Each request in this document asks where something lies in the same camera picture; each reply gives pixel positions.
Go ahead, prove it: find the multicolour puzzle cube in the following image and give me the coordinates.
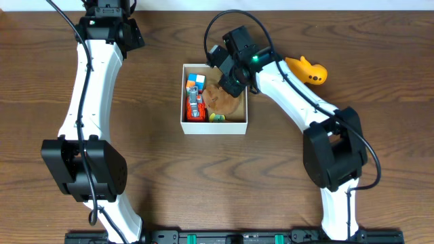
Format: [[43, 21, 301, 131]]
[[186, 73, 206, 93]]

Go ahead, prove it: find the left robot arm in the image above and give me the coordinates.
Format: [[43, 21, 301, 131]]
[[41, 0, 147, 243]]

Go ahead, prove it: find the black mounting rail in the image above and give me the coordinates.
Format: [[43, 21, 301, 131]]
[[64, 228, 406, 244]]

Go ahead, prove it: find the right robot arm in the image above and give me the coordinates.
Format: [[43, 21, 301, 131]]
[[205, 26, 368, 241]]

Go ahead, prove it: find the red toy truck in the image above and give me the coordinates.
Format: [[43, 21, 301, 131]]
[[186, 86, 206, 123]]

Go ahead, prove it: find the white cardboard box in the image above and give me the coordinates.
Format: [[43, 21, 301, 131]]
[[180, 64, 248, 135]]

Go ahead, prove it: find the brown plush toy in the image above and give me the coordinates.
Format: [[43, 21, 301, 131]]
[[202, 85, 239, 115]]

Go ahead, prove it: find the orange rubber animal toy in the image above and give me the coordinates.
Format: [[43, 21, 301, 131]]
[[285, 56, 328, 85]]

